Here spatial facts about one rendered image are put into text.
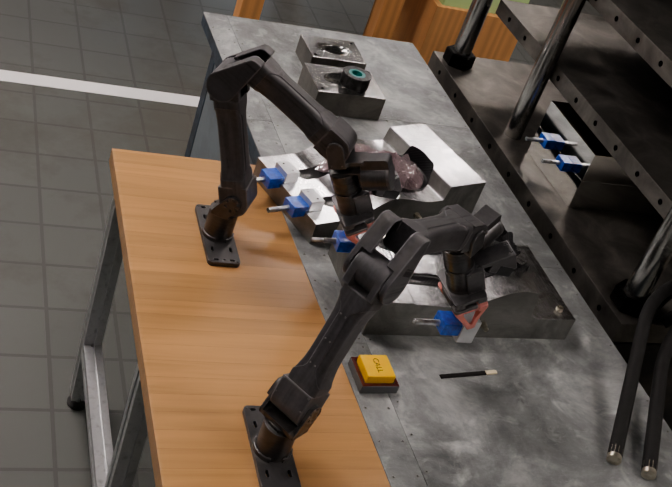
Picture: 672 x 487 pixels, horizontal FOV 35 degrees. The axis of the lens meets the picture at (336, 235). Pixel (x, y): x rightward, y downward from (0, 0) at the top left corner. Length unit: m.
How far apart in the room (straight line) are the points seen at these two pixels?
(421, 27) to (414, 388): 2.65
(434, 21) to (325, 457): 2.84
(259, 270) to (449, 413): 0.50
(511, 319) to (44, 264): 1.61
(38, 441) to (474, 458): 1.27
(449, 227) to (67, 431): 1.43
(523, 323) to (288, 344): 0.54
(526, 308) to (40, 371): 1.40
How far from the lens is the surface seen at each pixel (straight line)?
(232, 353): 2.04
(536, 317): 2.36
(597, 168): 2.93
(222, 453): 1.87
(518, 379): 2.27
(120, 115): 4.19
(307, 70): 2.94
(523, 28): 3.28
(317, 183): 2.49
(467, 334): 2.10
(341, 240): 2.24
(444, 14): 4.49
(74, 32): 4.70
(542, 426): 2.19
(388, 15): 4.45
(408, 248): 1.69
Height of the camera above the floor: 2.15
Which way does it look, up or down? 34 degrees down
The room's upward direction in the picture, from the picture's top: 21 degrees clockwise
